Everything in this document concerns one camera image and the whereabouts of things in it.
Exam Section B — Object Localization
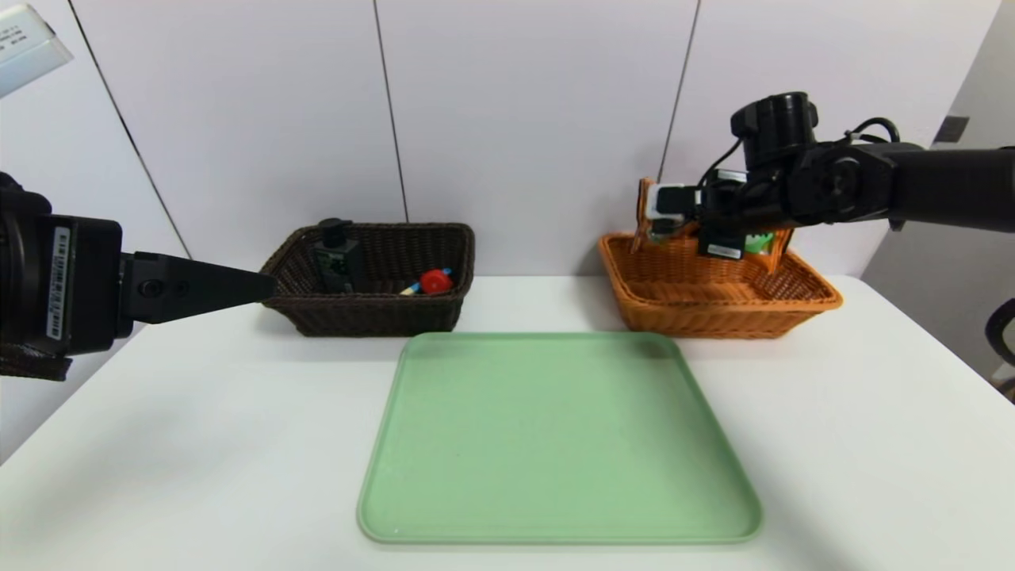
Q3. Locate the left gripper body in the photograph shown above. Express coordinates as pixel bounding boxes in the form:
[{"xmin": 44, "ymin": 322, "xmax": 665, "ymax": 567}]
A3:
[{"xmin": 0, "ymin": 213, "xmax": 134, "ymax": 354}]

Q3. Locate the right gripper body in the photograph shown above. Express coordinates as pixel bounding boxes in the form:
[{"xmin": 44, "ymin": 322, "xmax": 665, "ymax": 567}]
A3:
[{"xmin": 698, "ymin": 224, "xmax": 746, "ymax": 259}]

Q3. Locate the orange snack bag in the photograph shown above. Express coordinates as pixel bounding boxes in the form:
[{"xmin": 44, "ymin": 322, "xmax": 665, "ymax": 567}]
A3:
[{"xmin": 631, "ymin": 178, "xmax": 795, "ymax": 274}]

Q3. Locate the black pump bottle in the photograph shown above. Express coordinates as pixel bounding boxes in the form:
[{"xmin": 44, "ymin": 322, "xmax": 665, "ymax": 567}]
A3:
[{"xmin": 311, "ymin": 219, "xmax": 364, "ymax": 296}]

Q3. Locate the yellow spoon with blue handle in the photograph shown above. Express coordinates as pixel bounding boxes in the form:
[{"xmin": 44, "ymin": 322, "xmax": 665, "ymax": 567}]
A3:
[{"xmin": 399, "ymin": 267, "xmax": 454, "ymax": 298}]

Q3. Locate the orange wicker basket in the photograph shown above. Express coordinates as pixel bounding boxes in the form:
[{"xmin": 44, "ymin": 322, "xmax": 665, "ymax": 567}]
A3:
[{"xmin": 598, "ymin": 230, "xmax": 842, "ymax": 340}]

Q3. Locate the dark brown wicker basket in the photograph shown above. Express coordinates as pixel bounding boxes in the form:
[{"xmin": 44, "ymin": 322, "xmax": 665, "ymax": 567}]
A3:
[{"xmin": 260, "ymin": 223, "xmax": 476, "ymax": 338}]

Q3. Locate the light green plastic tray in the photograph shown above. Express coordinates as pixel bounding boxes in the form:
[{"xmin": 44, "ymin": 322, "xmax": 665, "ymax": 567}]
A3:
[{"xmin": 358, "ymin": 331, "xmax": 763, "ymax": 545}]

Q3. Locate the black office chair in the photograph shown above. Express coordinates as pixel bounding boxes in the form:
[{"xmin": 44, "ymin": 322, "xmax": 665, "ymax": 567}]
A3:
[{"xmin": 985, "ymin": 297, "xmax": 1015, "ymax": 401}]

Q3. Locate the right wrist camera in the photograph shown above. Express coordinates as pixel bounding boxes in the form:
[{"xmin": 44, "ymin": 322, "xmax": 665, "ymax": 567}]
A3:
[{"xmin": 645, "ymin": 184, "xmax": 700, "ymax": 237}]

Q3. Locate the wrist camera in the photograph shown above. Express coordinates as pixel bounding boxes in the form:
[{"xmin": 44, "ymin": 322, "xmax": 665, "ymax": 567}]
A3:
[
  {"xmin": 0, "ymin": 4, "xmax": 75, "ymax": 99},
  {"xmin": 645, "ymin": 184, "xmax": 700, "ymax": 237}
]

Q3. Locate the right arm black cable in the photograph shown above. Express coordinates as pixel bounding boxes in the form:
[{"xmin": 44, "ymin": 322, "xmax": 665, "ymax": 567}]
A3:
[{"xmin": 842, "ymin": 117, "xmax": 902, "ymax": 145}]

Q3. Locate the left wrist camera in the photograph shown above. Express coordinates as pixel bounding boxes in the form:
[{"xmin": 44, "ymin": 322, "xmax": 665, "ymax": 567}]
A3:
[{"xmin": 0, "ymin": 4, "xmax": 75, "ymax": 99}]

